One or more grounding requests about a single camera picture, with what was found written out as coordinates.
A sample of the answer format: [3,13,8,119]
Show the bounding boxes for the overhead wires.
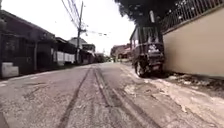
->
[60,0,111,38]

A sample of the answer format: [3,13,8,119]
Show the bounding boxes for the dark boxy vehicle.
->
[129,24,166,79]

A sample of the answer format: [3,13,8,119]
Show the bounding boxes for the beige wall with railing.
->
[159,0,224,80]

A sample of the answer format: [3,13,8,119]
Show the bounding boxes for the overhanging dark tree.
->
[114,0,188,27]

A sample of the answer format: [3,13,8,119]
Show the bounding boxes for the pale concrete roadside strip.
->
[119,63,224,128]

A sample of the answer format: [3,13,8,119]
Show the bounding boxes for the utility pole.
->
[75,0,85,65]

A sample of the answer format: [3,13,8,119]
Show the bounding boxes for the red roofed buildings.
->
[109,43,133,63]

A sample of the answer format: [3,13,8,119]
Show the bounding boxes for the dark building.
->
[0,9,57,80]

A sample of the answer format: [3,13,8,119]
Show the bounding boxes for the pale building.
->
[53,36,98,66]

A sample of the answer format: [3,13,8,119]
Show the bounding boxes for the grey paved road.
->
[0,62,214,128]

